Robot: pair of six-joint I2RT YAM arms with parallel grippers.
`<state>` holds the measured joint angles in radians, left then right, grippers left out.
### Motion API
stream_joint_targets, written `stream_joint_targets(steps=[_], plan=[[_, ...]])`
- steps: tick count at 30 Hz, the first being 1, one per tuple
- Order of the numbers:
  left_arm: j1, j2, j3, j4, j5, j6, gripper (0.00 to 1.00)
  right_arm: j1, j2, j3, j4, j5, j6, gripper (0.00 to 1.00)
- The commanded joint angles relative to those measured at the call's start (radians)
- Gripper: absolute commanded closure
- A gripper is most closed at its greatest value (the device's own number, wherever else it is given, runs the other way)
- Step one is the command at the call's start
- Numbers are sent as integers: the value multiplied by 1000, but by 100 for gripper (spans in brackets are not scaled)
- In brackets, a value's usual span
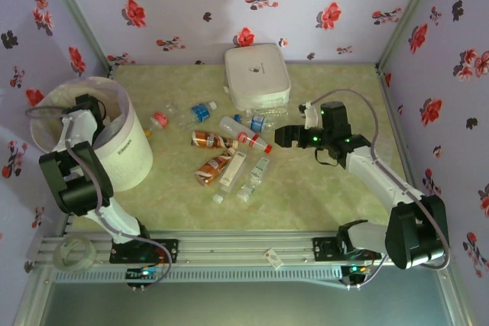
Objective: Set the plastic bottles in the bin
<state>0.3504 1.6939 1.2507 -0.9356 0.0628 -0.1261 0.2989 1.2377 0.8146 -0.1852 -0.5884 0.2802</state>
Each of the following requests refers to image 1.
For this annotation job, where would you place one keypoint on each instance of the clear ribbed unlabelled bottle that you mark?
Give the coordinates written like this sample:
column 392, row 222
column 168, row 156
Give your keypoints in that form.
column 273, row 111

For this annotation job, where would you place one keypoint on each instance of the small clear bottle green label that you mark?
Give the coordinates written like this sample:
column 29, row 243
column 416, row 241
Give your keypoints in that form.
column 258, row 171

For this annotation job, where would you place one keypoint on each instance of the white bin with lilac liner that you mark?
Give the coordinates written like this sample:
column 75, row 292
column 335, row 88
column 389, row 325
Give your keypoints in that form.
column 126, row 150

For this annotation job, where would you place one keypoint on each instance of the clear bottle long white label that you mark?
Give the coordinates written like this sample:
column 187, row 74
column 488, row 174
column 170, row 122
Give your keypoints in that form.
column 233, row 171

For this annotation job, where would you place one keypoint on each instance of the clear bottle with red label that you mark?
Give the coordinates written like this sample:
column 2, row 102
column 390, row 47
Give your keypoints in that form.
column 160, row 119

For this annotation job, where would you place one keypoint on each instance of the brown label plastic bottle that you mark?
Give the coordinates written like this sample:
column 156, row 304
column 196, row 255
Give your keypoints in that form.
column 212, row 167
column 208, row 139

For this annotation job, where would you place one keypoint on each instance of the clear bottle blue label white cap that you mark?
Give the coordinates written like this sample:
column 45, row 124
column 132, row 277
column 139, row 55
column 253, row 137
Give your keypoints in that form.
column 200, row 112

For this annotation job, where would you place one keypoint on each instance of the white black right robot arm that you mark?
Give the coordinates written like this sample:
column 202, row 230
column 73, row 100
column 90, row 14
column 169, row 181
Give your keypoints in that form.
column 382, row 177

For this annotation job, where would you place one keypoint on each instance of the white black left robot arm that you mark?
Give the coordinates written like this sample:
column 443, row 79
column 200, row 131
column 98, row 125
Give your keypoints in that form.
column 76, row 188

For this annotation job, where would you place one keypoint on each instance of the white bottle red label red cap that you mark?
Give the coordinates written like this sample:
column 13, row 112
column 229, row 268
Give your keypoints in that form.
column 242, row 137

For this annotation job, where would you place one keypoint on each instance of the white zipped storage case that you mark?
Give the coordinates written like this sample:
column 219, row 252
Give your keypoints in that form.
column 256, row 74

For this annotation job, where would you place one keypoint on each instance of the white paper tag red mark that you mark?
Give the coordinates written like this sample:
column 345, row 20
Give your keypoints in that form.
column 274, row 259

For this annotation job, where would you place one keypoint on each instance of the small circuit board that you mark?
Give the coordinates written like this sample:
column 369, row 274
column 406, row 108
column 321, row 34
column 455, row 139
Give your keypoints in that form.
column 353, row 269
column 143, row 273

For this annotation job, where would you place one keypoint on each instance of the clear tape roll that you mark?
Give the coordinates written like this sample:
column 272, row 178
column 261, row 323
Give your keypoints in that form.
column 56, row 253

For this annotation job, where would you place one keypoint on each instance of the grey metal panel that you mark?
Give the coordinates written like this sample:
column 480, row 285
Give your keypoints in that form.
column 244, row 303

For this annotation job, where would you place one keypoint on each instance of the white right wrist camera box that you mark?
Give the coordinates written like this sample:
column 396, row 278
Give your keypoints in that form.
column 310, row 114

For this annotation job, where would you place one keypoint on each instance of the aluminium corner post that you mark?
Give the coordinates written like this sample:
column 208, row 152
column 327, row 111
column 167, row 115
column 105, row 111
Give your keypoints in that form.
column 73, row 9
column 412, row 9

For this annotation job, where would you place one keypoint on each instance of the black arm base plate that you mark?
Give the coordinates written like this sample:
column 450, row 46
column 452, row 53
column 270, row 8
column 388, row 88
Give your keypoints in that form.
column 168, row 251
column 324, row 249

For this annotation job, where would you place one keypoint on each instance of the aluminium front rail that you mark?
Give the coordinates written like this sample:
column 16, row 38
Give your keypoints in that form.
column 229, row 246

